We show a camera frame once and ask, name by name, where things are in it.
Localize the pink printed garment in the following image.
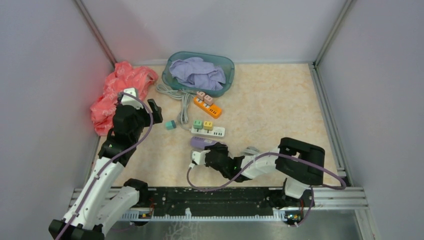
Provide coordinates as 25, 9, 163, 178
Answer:
90, 61, 159, 137

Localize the grey cable of orange strip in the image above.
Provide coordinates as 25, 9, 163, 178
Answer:
155, 82, 193, 101

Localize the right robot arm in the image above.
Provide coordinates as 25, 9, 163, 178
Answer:
192, 137, 326, 206

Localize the white power strip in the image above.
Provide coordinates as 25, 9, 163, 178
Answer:
190, 126, 226, 139

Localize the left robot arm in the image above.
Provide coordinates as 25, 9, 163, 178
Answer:
48, 95, 163, 240

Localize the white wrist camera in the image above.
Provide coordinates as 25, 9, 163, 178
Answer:
120, 87, 142, 110
188, 150, 210, 169

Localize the pink plug adapter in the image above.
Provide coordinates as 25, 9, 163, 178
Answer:
196, 91, 206, 101
203, 95, 214, 106

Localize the teal plastic basket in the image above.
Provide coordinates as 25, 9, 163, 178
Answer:
161, 51, 235, 97

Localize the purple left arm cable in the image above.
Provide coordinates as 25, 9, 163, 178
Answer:
52, 92, 155, 240

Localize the lavender cloth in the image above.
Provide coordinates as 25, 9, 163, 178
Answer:
169, 57, 227, 91

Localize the green plug adapter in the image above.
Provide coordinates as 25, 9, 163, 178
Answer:
192, 120, 204, 130

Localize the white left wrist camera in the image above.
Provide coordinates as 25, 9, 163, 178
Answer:
120, 87, 142, 110

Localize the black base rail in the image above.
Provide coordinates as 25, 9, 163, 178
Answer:
136, 187, 312, 217

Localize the orange power strip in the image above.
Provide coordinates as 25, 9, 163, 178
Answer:
193, 96, 222, 119

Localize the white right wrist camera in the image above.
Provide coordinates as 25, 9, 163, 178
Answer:
188, 150, 210, 169

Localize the teal blue plug adapter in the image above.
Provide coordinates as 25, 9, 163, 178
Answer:
165, 120, 177, 131

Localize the purple power strip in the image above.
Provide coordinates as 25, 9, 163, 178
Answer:
190, 136, 226, 150

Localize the grey cable of white strip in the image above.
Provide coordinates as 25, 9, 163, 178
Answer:
178, 92, 194, 131

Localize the yellow plug adapter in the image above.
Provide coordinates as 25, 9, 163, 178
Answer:
203, 121, 214, 131

